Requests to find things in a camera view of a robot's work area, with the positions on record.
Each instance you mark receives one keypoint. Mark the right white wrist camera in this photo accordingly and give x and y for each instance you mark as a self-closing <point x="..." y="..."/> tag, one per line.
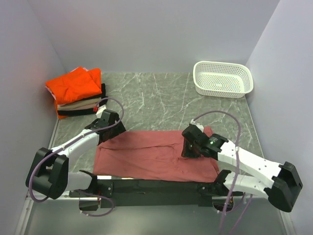
<point x="200" y="126"/>

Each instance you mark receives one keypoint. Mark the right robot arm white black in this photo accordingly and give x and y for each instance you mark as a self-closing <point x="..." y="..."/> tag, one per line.
<point x="279" y="183"/>

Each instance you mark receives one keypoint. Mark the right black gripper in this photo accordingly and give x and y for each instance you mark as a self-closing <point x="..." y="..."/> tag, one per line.
<point x="186" y="152"/>

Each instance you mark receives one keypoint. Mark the aluminium rail frame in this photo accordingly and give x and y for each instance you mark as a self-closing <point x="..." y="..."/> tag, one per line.
<point x="36" y="195"/>

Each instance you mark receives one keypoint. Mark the beige folded t shirt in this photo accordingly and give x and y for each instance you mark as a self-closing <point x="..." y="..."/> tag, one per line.
<point x="79" y="105"/>

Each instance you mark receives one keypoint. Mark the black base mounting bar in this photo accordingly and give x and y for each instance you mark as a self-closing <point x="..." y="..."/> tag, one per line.
<point x="137" y="192"/>

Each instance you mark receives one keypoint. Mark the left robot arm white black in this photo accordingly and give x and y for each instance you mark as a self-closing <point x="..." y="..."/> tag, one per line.
<point x="78" y="145"/>

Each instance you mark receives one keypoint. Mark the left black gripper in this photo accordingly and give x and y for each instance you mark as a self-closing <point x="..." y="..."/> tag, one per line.
<point x="119" y="129"/>

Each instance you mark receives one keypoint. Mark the pink red t shirt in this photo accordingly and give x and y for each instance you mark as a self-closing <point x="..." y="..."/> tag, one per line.
<point x="152" y="155"/>

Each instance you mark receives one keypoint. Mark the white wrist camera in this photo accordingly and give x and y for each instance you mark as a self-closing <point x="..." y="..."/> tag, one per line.
<point x="100" y="110"/>
<point x="200" y="126"/>

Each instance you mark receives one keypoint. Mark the orange folded t shirt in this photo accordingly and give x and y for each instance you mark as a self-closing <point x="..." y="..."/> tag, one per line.
<point x="78" y="85"/>

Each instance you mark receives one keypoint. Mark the white perforated plastic basket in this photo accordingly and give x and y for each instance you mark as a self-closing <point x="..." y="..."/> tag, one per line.
<point x="221" y="79"/>

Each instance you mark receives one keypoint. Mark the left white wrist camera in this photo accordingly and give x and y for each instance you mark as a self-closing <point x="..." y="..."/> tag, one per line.
<point x="100" y="110"/>

